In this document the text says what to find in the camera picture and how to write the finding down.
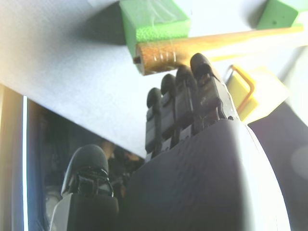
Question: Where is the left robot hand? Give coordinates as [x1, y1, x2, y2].
[49, 52, 292, 231]

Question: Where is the wooden rod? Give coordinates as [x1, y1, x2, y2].
[133, 26, 305, 77]

